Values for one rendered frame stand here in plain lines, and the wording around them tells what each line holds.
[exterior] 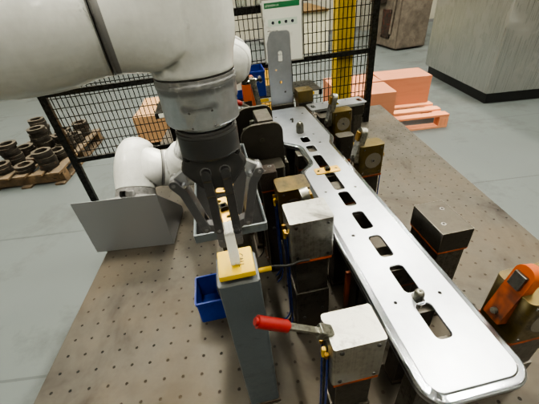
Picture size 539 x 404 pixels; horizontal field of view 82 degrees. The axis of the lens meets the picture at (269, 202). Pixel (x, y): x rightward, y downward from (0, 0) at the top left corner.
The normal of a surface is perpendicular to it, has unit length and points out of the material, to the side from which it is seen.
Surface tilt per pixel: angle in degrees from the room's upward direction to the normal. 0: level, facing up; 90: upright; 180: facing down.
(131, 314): 0
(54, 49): 108
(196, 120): 90
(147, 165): 55
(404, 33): 93
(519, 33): 90
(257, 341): 90
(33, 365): 0
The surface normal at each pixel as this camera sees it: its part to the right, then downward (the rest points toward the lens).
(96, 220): 0.07, 0.58
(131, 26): 0.36, 0.63
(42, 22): 0.45, 0.42
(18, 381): -0.09, -0.81
